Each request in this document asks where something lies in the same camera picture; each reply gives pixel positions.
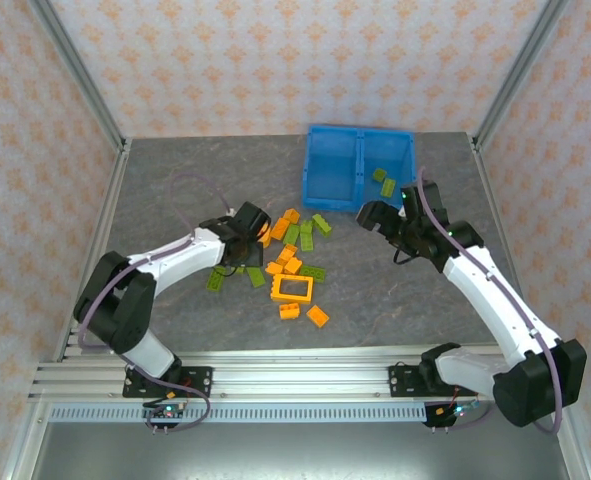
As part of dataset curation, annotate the orange lego window frame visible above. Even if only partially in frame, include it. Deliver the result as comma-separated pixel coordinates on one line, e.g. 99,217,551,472
269,273,316,306

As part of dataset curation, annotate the controller board with LEDs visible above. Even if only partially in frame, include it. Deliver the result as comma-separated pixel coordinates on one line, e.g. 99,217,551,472
142,402,189,424
434,399,481,421

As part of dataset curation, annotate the metal lower panel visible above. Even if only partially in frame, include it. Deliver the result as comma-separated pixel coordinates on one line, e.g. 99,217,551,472
24,422,574,480

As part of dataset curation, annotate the aluminium side rail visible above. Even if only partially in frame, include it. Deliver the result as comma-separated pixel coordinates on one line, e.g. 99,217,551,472
467,132,531,346
52,139,134,362

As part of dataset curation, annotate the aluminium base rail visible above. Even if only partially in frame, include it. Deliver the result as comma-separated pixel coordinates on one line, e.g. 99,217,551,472
27,349,506,402

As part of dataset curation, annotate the grey slotted cable duct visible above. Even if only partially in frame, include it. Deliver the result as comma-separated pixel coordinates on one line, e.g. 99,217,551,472
48,404,429,424

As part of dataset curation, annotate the aluminium frame post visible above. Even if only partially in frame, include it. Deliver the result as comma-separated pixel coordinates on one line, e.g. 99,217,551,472
473,0,574,146
27,0,131,151

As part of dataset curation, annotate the aluminium frame leg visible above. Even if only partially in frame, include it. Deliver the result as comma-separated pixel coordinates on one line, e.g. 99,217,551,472
0,399,51,480
557,414,591,480

